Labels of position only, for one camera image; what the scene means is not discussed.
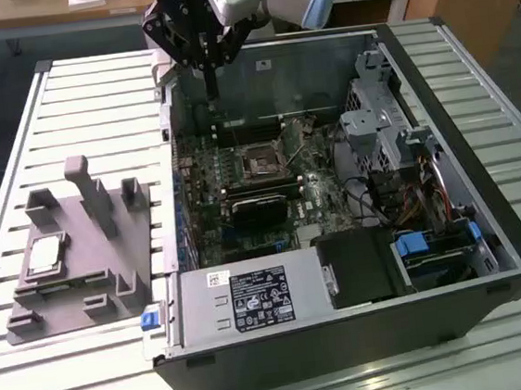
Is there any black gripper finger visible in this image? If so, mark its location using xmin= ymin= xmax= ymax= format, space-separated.
xmin=207 ymin=21 xmax=252 ymax=102
xmin=139 ymin=3 xmax=215 ymax=108

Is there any metal socket cover frame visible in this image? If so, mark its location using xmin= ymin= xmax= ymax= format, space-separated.
xmin=273 ymin=113 xmax=322 ymax=166

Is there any silver CPU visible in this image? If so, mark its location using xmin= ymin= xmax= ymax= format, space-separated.
xmin=20 ymin=232 xmax=71 ymax=276

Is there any wooden desk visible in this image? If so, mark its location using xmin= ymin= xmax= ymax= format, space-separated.
xmin=0 ymin=0 xmax=425 ymax=65

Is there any black graphics card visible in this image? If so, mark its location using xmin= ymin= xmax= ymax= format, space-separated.
xmin=223 ymin=189 xmax=292 ymax=232

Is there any green motherboard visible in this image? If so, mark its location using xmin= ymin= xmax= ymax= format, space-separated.
xmin=167 ymin=109 xmax=365 ymax=272

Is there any silver metal drive cage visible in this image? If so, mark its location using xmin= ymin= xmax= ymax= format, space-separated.
xmin=329 ymin=43 xmax=444 ymax=185

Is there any black expansion slot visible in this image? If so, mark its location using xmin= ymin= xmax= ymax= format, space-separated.
xmin=222 ymin=245 xmax=278 ymax=262

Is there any silver finned chipset heatsink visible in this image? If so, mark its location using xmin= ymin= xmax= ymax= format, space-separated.
xmin=295 ymin=223 xmax=325 ymax=249

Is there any grey plastic parts rack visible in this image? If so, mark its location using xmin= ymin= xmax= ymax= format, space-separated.
xmin=0 ymin=146 xmax=167 ymax=346

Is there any silver power supply, black label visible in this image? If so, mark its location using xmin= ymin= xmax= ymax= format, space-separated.
xmin=168 ymin=245 xmax=340 ymax=354

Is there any black plastic shroud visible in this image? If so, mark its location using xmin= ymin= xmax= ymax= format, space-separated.
xmin=311 ymin=223 xmax=416 ymax=311

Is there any green RAM stick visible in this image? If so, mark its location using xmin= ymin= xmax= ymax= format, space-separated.
xmin=36 ymin=277 xmax=89 ymax=294

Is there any blue case latch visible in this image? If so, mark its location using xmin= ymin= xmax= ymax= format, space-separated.
xmin=139 ymin=301 xmax=171 ymax=333

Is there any blue disk carrier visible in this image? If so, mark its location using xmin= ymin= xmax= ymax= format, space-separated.
xmin=392 ymin=229 xmax=431 ymax=262

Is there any black and grey PC case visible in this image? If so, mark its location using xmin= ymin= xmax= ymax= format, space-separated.
xmin=109 ymin=6 xmax=521 ymax=390

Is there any blue plastic bay clip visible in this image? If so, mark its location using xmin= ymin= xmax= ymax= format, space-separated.
xmin=466 ymin=220 xmax=484 ymax=246

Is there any black data cable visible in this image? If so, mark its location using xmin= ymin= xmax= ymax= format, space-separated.
xmin=338 ymin=172 xmax=389 ymax=233

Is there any black ribbed cable holder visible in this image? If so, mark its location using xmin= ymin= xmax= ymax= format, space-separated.
xmin=364 ymin=165 xmax=414 ymax=230

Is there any coloured power wire bundle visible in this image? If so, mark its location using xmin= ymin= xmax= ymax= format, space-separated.
xmin=389 ymin=150 xmax=460 ymax=238

